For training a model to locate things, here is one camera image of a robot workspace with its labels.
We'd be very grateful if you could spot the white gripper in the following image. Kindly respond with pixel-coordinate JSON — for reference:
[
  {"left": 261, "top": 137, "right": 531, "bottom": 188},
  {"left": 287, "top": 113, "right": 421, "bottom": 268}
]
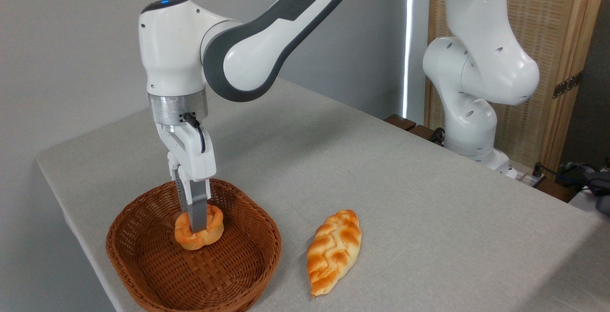
[{"left": 154, "top": 122, "right": 217, "bottom": 233}]

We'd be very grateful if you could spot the round orange bread bun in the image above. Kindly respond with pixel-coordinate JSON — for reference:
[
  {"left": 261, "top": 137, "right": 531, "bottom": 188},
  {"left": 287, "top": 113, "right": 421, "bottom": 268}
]
[{"left": 174, "top": 203, "right": 225, "bottom": 251}]

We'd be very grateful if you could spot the long braided bread loaf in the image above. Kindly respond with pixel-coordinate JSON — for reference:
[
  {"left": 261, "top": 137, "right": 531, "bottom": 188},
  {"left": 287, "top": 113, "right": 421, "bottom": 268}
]
[{"left": 306, "top": 209, "right": 362, "bottom": 298}]

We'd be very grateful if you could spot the brown wicker basket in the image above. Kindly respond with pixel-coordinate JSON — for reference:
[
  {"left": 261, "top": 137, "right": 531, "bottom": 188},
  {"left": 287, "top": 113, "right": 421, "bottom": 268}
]
[{"left": 106, "top": 177, "right": 282, "bottom": 312}]

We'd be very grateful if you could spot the dark brown wooden block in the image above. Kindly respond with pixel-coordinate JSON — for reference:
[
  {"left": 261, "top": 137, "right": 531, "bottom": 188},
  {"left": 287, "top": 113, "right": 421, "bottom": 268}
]
[
  {"left": 384, "top": 114, "right": 417, "bottom": 132},
  {"left": 408, "top": 124, "right": 437, "bottom": 142}
]

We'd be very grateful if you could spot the white power strip with plug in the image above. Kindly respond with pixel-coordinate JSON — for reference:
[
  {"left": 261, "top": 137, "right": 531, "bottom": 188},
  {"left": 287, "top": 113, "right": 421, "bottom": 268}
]
[{"left": 517, "top": 162, "right": 547, "bottom": 189}]

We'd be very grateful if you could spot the dark metal screen hinge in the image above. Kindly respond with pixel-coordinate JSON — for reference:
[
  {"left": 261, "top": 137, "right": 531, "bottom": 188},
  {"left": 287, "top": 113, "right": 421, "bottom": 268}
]
[{"left": 552, "top": 71, "right": 583, "bottom": 100}]

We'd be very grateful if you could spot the dark grey bag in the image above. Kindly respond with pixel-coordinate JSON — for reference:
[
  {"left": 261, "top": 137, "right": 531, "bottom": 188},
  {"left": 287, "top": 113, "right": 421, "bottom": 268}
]
[{"left": 555, "top": 161, "right": 610, "bottom": 216}]

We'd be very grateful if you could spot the wooden woven folding screen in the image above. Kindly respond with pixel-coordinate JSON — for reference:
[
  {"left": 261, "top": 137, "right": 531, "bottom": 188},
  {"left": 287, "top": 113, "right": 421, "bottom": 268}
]
[{"left": 424, "top": 0, "right": 610, "bottom": 170}]

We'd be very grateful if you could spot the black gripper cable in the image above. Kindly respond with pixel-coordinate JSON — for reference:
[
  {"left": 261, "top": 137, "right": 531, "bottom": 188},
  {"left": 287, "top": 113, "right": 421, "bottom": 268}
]
[{"left": 183, "top": 111, "right": 207, "bottom": 154}]

